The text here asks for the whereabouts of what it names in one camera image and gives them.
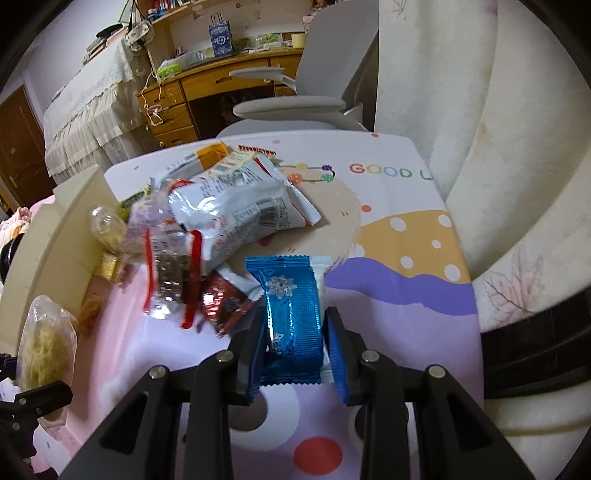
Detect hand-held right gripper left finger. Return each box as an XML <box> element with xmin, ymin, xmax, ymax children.
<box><xmin>60</xmin><ymin>318</ymin><xmax>269</xmax><ymax>480</ymax></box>

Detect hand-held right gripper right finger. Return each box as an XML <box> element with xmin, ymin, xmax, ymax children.
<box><xmin>322</xmin><ymin>307</ymin><xmax>536</xmax><ymax>480</ymax></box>

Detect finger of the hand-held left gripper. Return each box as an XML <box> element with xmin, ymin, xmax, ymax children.
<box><xmin>0</xmin><ymin>353</ymin><xmax>19</xmax><ymax>384</ymax></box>
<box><xmin>0</xmin><ymin>381</ymin><xmax>74</xmax><ymax>457</ymax></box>

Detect clear bag of yellow crisps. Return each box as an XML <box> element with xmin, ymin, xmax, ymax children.
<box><xmin>17</xmin><ymin>295</ymin><xmax>79</xmax><ymax>439</ymax></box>

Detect blue foil snack packet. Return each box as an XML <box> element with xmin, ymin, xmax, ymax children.
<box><xmin>245</xmin><ymin>255</ymin><xmax>334</xmax><ymax>386</ymax></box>

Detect red brown snack packet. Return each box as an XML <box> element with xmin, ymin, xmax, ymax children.
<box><xmin>198</xmin><ymin>263</ymin><xmax>266</xmax><ymax>337</ymax></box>

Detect clear packet with red edges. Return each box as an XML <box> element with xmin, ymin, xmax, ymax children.
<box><xmin>141</xmin><ymin>228</ymin><xmax>206</xmax><ymax>329</ymax></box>

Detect white plastic storage box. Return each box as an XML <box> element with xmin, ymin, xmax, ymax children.
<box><xmin>0</xmin><ymin>164</ymin><xmax>122</xmax><ymax>352</ymax></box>

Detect large white snack packet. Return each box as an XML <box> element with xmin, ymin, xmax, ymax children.
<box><xmin>168</xmin><ymin>178</ymin><xmax>321</xmax><ymax>275</ymax></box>

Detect white packet red striped edge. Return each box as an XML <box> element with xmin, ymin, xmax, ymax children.
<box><xmin>217</xmin><ymin>144</ymin><xmax>296</xmax><ymax>195</ymax></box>

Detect small yellow snack packet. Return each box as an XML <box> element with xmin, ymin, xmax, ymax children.
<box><xmin>95</xmin><ymin>253</ymin><xmax>125</xmax><ymax>282</ymax></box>

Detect clear cookie packet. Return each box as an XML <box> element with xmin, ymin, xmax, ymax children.
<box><xmin>90</xmin><ymin>204</ymin><xmax>130</xmax><ymax>254</ymax></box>

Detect clear purple print packet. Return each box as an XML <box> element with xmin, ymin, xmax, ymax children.
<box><xmin>124</xmin><ymin>189</ymin><xmax>178</xmax><ymax>259</ymax></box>

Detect green snack packet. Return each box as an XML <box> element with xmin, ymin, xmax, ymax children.
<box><xmin>117</xmin><ymin>187</ymin><xmax>155</xmax><ymax>217</ymax></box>

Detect orange and white snack packet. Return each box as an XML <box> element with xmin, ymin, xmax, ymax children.
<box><xmin>152</xmin><ymin>143</ymin><xmax>232</xmax><ymax>185</ymax></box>

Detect brown door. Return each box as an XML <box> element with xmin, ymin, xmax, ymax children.
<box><xmin>0</xmin><ymin>85</ymin><xmax>56</xmax><ymax>208</ymax></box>

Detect white leaf print curtain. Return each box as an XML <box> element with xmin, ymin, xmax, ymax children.
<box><xmin>374</xmin><ymin>0</ymin><xmax>591</xmax><ymax>333</ymax></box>

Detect white lace cloth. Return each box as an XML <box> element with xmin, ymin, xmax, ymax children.
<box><xmin>44</xmin><ymin>34</ymin><xmax>153</xmax><ymax>176</ymax></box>

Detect wooden desk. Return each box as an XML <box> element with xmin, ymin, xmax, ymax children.
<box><xmin>136</xmin><ymin>48</ymin><xmax>305</xmax><ymax>148</ymax></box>

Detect grey office chair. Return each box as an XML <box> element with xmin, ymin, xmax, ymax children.
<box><xmin>217</xmin><ymin>0</ymin><xmax>382</xmax><ymax>139</ymax></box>

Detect black rail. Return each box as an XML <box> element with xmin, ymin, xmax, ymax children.
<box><xmin>480</xmin><ymin>305</ymin><xmax>591</xmax><ymax>398</ymax></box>

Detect white cable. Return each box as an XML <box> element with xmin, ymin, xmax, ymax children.
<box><xmin>139</xmin><ymin>51</ymin><xmax>164</xmax><ymax>127</ymax></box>

